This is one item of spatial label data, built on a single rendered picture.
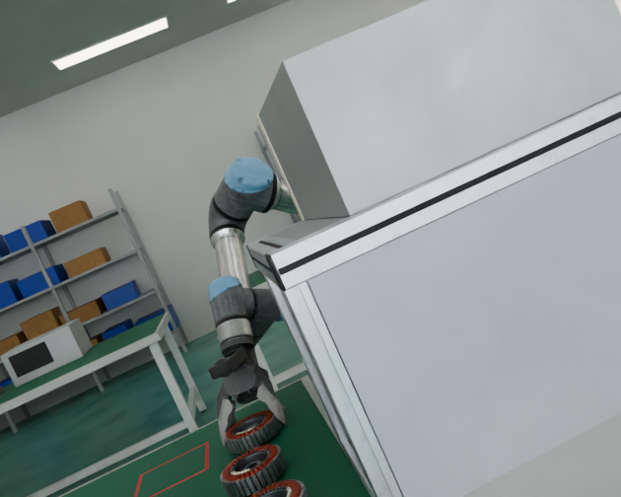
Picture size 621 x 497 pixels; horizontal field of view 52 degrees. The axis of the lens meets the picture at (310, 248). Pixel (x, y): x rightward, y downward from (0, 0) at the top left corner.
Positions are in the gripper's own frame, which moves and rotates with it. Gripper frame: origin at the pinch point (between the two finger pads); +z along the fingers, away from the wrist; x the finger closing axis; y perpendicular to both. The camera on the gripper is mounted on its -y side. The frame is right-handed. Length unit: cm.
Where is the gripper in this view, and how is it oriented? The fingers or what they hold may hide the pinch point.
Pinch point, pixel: (252, 434)
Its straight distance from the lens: 132.4
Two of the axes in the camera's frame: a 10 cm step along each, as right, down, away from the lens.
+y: 3.4, 3.7, 8.7
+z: 2.6, 8.5, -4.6
